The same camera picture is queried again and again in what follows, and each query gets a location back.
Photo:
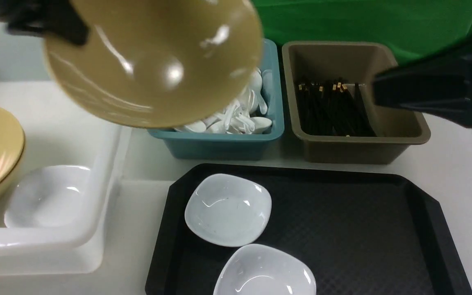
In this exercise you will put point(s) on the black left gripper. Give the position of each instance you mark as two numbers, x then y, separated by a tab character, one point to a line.
38	17

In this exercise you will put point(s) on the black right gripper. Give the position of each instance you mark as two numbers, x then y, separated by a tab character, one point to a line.
439	84

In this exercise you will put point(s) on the yellow noodle bowl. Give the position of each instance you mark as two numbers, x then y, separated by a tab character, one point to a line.
158	63

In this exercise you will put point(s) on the white square dish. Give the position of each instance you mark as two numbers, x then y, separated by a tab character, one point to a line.
256	269
228	210

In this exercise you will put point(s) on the green cloth backdrop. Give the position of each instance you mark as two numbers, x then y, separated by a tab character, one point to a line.
410	28

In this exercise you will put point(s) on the gold tipped chopstick centre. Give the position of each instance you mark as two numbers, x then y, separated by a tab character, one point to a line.
350	111

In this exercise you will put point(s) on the gold tipped chopstick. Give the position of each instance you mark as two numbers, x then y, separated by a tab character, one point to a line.
304	110
350	111

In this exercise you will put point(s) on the brown plastic bin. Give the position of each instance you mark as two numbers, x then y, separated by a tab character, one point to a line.
356	62

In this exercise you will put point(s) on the gold tipped chopstick far left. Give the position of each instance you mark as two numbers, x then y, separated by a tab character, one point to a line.
304	110

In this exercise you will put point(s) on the teal plastic bin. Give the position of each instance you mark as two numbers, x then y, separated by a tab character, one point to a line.
241	147

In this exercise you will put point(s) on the white dish in tub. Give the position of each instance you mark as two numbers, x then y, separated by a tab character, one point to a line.
47	197

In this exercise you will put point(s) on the black serving tray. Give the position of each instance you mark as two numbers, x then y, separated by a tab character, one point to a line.
361	233

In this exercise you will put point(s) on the white spoon front right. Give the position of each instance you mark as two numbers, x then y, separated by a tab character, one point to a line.
260	124

